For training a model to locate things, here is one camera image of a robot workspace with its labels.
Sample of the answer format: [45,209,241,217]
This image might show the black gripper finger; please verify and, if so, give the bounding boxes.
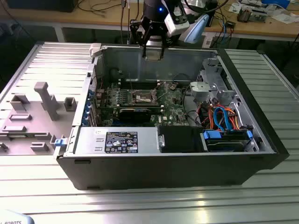
[129,19,153,58]
[159,23,174,58]

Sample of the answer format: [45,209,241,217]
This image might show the silver CPU locking lever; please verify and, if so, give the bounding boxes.
[128,71,135,94]
[153,82,169,105]

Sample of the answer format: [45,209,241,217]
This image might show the metal CPU socket cover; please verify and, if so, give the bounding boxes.
[150,88,162,105]

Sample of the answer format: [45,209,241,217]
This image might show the RAM slot white clips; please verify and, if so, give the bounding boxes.
[119,78,161,84]
[119,83,162,88]

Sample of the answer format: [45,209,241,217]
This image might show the metal CPU socket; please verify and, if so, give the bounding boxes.
[130,88,162,105]

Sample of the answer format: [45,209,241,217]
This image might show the CPU cooler heat sink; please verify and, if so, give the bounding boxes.
[237,6,252,23]

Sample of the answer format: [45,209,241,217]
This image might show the pale grey plastic block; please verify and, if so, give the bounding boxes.
[89,43,103,58]

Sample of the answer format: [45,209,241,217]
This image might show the black round chassis speaker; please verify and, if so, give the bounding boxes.
[109,67,121,79]

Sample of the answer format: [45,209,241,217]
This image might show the tall black box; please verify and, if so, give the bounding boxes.
[208,9,218,28]

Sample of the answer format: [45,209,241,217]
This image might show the silver metal drive cage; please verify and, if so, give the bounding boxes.
[189,57,237,105]

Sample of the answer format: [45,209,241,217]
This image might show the wooden desk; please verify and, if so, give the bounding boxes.
[0,0,299,42]

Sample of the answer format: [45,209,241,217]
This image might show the green motherboard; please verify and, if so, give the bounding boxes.
[93,80,199,128]

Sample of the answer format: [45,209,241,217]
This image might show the black graphics card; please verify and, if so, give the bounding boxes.
[118,107,152,123]

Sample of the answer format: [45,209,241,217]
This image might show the grey metal component box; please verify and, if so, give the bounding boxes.
[251,8,267,23]

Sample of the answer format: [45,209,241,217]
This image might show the black equipment case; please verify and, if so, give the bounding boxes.
[6,0,77,13]

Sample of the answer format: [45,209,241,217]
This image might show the silver power supply unit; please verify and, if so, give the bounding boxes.
[63,127,164,157]

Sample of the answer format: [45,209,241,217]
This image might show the white paper sheet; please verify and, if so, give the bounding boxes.
[271,13,299,24]

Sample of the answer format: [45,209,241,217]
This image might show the hard disk blue carrier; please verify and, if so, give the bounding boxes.
[202,129,254,153]

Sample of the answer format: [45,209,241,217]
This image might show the grey parts rack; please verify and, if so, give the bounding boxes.
[0,81,78,156]

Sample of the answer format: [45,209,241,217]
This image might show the black open PC case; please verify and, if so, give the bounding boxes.
[54,44,290,191]

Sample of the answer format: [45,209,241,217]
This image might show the silver disk bay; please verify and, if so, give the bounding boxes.
[199,127,261,154]

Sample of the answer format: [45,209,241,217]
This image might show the pale blue teach pendant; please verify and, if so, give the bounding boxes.
[0,209,36,224]

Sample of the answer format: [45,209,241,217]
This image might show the brown hanging cable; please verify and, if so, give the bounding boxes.
[127,0,131,45]
[120,0,124,44]

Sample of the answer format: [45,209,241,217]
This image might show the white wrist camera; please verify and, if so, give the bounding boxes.
[164,6,190,37]

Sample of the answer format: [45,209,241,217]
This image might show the blue network cable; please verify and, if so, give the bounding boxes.
[221,20,234,49]

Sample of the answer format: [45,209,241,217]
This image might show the red black twisted wire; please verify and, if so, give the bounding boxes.
[91,76,105,91]

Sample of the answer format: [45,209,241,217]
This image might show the orange wire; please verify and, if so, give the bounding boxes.
[228,107,242,131]
[207,106,214,129]

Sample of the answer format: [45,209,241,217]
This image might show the blue wire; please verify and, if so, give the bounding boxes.
[213,106,235,133]

